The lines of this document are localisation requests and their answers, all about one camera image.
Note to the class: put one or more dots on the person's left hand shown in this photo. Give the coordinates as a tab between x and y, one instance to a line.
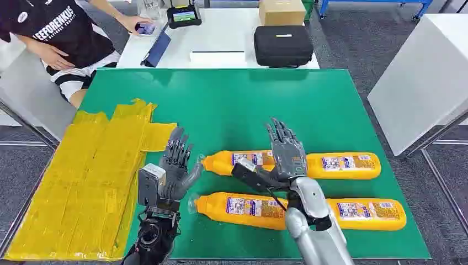
129	22

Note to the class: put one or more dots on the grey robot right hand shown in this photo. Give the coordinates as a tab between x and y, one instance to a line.
290	157

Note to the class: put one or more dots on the person's right hand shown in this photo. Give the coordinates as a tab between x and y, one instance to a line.
55	58

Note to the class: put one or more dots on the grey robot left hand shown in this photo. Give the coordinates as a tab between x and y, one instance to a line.
174	172

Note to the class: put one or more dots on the smartphone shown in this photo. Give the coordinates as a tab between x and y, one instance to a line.
145	28

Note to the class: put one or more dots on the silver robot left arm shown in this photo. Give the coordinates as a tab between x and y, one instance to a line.
155	237

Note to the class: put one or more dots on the clear drinking glass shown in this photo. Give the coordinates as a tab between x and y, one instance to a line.
149	9

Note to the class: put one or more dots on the person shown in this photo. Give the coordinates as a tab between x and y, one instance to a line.
69	36

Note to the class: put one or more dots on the black handheld monitor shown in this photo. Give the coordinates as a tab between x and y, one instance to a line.
184	16

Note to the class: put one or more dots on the green table mat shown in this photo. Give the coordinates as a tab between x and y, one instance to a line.
237	106

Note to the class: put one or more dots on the white table with case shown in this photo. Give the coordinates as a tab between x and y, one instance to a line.
219	34

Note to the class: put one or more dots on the black carrying case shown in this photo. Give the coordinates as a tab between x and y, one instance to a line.
283	45

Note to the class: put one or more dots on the cardboard box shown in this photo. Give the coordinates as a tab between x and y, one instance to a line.
281	12

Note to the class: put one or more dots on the green crate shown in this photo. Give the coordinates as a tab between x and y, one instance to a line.
309	9

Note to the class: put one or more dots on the large white side table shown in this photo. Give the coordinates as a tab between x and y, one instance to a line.
424	80

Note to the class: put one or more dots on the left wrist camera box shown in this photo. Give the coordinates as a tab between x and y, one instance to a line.
148	184

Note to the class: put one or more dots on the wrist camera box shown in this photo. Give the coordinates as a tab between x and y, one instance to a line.
248	173
148	184

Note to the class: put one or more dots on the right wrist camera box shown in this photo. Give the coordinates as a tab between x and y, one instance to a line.
248	173

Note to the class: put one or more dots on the blue metal frame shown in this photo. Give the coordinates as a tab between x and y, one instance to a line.
373	3

